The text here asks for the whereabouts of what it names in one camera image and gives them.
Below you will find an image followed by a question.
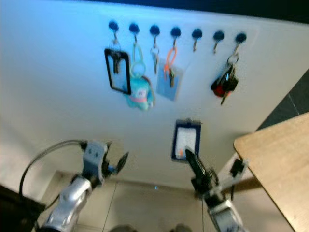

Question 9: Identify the black car key bunch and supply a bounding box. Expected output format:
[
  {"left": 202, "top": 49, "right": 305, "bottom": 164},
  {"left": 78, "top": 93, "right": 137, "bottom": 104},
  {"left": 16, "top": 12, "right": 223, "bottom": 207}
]
[{"left": 211, "top": 53, "right": 239, "bottom": 106}]

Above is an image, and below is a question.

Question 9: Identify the clear plastic card holder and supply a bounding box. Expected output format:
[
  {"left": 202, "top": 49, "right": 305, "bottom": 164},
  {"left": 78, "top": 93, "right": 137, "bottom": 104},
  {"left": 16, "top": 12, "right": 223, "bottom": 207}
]
[{"left": 155, "top": 62, "right": 184, "bottom": 102}]

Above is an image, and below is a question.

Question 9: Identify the navy badge holder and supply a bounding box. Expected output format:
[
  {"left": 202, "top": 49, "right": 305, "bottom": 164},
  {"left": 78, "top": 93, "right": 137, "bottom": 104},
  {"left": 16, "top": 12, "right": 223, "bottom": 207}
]
[{"left": 171, "top": 118, "right": 202, "bottom": 162}]

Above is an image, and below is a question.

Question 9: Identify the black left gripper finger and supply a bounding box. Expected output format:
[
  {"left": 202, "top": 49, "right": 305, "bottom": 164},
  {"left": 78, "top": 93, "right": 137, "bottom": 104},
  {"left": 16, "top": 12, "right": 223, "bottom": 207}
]
[{"left": 115, "top": 152, "right": 130, "bottom": 172}]

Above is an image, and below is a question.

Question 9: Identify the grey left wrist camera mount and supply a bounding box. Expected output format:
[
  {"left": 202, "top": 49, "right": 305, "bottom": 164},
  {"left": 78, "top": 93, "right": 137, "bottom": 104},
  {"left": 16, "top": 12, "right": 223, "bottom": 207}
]
[{"left": 83, "top": 140, "right": 109, "bottom": 183}]

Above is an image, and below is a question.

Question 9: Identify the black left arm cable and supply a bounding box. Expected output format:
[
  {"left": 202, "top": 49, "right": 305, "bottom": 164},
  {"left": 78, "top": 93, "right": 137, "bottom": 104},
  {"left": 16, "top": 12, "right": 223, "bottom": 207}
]
[{"left": 19, "top": 139, "right": 88, "bottom": 228}]

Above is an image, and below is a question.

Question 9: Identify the black box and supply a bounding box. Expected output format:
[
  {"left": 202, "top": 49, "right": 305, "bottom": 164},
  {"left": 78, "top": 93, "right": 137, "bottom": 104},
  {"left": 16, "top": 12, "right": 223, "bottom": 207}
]
[{"left": 0, "top": 186, "right": 46, "bottom": 232}]

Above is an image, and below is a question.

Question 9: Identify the orange loop strap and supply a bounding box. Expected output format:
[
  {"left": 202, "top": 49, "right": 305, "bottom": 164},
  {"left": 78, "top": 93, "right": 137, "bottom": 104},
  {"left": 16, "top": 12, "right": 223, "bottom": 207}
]
[{"left": 164, "top": 47, "right": 178, "bottom": 80}]

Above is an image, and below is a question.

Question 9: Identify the teal plush keychain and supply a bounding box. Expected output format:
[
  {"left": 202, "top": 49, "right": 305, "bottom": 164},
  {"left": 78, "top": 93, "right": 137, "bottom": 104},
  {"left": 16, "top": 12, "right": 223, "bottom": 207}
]
[{"left": 124, "top": 43, "right": 156, "bottom": 112}]

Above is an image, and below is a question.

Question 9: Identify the single silver key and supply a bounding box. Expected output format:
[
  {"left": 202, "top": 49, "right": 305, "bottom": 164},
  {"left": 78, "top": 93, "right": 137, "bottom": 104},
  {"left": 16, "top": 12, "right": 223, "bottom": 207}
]
[{"left": 151, "top": 47, "right": 160, "bottom": 75}]

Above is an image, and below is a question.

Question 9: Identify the white hook rail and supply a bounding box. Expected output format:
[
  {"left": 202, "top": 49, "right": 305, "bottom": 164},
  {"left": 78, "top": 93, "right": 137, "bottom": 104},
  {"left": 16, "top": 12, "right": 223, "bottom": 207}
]
[{"left": 101, "top": 14, "right": 259, "bottom": 49}]

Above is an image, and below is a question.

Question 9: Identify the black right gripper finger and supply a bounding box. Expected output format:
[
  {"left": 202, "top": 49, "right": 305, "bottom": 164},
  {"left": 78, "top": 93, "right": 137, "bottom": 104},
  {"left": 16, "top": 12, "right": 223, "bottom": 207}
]
[{"left": 184, "top": 149, "right": 207, "bottom": 181}]

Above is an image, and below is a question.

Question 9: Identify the small dark key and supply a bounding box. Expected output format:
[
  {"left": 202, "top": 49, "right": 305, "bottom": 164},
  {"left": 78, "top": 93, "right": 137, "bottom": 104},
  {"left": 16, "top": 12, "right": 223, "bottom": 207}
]
[{"left": 168, "top": 69, "right": 176, "bottom": 88}]

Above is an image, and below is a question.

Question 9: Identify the black knob metal hook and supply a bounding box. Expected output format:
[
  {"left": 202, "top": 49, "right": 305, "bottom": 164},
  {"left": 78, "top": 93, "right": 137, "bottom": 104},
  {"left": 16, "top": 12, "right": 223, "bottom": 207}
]
[
  {"left": 108, "top": 20, "right": 119, "bottom": 45},
  {"left": 129, "top": 22, "right": 140, "bottom": 46},
  {"left": 150, "top": 25, "right": 160, "bottom": 49},
  {"left": 191, "top": 29, "right": 203, "bottom": 52},
  {"left": 170, "top": 27, "right": 182, "bottom": 50},
  {"left": 211, "top": 30, "right": 225, "bottom": 54},
  {"left": 232, "top": 32, "right": 247, "bottom": 55}
]

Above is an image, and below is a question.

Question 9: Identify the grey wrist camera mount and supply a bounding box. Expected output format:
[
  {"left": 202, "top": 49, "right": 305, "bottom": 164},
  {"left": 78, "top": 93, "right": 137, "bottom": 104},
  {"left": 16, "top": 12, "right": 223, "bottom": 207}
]
[
  {"left": 83, "top": 140, "right": 109, "bottom": 183},
  {"left": 205, "top": 157, "right": 251, "bottom": 203}
]

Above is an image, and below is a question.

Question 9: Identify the light wooden table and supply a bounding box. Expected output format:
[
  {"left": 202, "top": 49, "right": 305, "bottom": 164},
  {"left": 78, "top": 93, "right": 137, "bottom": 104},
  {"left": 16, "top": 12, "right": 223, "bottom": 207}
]
[{"left": 234, "top": 112, "right": 309, "bottom": 232}]

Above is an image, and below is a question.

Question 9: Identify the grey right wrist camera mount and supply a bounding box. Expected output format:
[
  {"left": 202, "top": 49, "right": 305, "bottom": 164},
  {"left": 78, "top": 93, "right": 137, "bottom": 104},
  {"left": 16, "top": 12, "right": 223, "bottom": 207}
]
[{"left": 205, "top": 157, "right": 251, "bottom": 203}]

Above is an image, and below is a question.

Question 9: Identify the grey robot left foot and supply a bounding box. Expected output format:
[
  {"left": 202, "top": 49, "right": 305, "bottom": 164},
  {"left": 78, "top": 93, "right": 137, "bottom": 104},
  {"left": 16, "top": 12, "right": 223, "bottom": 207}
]
[{"left": 109, "top": 224, "right": 138, "bottom": 232}]

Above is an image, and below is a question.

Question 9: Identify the grey robot foot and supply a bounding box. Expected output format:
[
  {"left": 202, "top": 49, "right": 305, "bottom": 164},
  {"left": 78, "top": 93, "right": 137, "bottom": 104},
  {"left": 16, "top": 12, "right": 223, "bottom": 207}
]
[
  {"left": 109, "top": 224, "right": 138, "bottom": 232},
  {"left": 167, "top": 224, "right": 194, "bottom": 232}
]

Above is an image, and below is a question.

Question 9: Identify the grey robot right foot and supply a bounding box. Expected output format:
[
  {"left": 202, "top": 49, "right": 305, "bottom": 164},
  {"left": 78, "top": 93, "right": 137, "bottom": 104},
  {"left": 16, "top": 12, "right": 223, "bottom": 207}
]
[{"left": 167, "top": 224, "right": 194, "bottom": 232}]

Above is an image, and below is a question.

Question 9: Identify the dark key bunch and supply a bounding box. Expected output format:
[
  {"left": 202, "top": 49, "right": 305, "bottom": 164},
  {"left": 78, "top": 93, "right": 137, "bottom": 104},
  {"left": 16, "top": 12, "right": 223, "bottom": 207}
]
[{"left": 111, "top": 49, "right": 123, "bottom": 75}]

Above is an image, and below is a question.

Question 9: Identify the black frame card holder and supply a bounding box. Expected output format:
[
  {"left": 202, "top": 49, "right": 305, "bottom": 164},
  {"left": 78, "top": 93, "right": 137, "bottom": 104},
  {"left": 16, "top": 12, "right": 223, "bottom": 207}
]
[{"left": 104, "top": 47, "right": 132, "bottom": 95}]

